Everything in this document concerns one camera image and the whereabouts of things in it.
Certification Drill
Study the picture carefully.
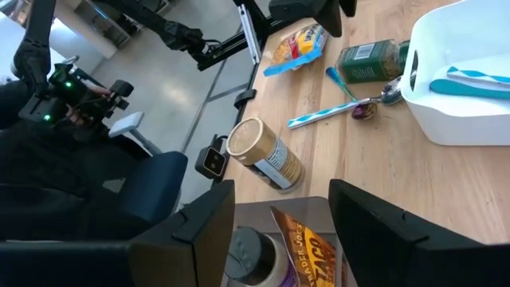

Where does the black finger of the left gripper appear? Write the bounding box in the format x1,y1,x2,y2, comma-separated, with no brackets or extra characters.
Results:
314,0,343,39
339,0,358,18

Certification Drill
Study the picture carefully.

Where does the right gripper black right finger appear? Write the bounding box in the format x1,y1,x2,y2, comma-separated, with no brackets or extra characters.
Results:
328,178,510,287

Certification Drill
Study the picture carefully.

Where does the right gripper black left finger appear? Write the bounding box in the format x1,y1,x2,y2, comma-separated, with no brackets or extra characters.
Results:
0,179,236,287

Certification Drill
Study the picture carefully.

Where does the blue ramen noodle packet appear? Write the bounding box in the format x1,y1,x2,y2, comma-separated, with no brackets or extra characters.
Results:
262,22,331,77

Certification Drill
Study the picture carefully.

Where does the green label spice jar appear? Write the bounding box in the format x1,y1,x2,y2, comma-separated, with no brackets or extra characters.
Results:
335,38,411,85

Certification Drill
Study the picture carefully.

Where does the teal white toothbrush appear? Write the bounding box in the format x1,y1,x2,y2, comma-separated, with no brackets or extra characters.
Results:
287,76,404,130

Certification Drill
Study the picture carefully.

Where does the brown orange snack bag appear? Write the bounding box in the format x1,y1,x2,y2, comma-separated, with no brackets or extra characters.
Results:
269,206,348,287

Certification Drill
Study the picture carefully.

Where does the purple label spice jar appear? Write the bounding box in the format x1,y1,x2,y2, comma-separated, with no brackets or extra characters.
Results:
224,226,300,287

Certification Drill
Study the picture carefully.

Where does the furikake jar gold lid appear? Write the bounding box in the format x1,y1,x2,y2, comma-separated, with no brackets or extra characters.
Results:
226,116,307,195

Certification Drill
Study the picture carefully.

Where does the white metal bar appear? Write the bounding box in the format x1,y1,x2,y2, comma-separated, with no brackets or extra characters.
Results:
237,3,263,65

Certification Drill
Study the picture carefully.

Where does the blue office chair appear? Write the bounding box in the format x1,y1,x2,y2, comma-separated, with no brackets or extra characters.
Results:
107,111,189,240

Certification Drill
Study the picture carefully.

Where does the person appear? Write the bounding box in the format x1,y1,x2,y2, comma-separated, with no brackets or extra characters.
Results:
0,77,140,242

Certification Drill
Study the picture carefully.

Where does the white plastic bin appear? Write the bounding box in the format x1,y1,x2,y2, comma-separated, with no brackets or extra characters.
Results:
399,0,510,147

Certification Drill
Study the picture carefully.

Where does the teal white striped utensil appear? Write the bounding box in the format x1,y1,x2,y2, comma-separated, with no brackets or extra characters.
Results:
445,65,510,87

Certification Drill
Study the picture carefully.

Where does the small black camera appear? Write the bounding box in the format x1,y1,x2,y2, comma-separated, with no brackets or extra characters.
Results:
194,135,231,181

